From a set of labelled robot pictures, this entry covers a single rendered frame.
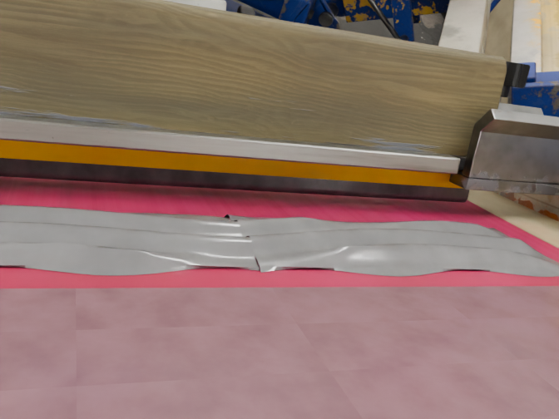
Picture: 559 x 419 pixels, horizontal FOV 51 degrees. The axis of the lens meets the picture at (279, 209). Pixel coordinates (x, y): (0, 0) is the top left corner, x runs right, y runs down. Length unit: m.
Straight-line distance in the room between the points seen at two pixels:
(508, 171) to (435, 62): 0.09
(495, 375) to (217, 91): 0.20
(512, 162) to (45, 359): 0.31
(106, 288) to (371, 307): 0.10
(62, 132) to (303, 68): 0.13
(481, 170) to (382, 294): 0.16
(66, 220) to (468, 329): 0.18
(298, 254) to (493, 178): 0.17
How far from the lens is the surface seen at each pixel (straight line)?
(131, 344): 0.19
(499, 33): 3.16
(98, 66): 0.31
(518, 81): 0.55
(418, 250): 0.30
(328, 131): 0.35
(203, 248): 0.26
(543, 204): 0.48
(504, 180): 0.40
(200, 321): 0.21
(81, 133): 0.30
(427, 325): 0.24
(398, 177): 0.39
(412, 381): 0.20
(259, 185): 0.35
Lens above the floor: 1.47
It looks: 46 degrees down
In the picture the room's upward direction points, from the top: 25 degrees clockwise
